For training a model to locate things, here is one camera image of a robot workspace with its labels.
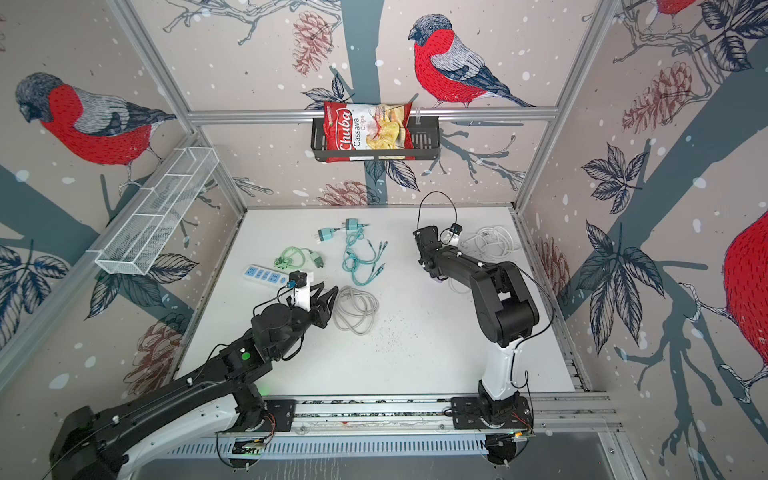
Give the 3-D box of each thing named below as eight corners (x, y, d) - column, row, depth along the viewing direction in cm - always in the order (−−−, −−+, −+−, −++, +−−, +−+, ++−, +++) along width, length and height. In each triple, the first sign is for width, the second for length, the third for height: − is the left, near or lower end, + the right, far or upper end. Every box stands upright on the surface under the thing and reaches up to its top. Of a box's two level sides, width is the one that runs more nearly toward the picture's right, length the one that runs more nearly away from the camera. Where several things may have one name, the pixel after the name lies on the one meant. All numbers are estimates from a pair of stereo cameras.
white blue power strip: (244, 279, 102) (241, 274, 100) (253, 266, 105) (250, 262, 103) (282, 289, 99) (280, 284, 97) (290, 275, 103) (288, 271, 101)
